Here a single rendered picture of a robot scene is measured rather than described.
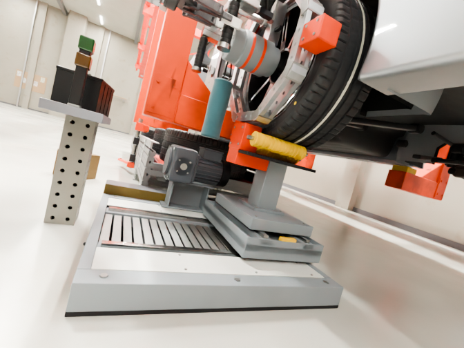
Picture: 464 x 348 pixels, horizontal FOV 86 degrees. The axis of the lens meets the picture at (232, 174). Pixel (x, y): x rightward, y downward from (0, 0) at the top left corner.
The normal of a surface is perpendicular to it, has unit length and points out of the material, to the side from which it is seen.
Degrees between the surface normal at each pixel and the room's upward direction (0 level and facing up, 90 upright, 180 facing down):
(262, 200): 90
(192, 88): 90
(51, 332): 0
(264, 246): 90
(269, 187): 90
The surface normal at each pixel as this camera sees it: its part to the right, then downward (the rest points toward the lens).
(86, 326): 0.25, -0.96
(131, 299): 0.39, 0.17
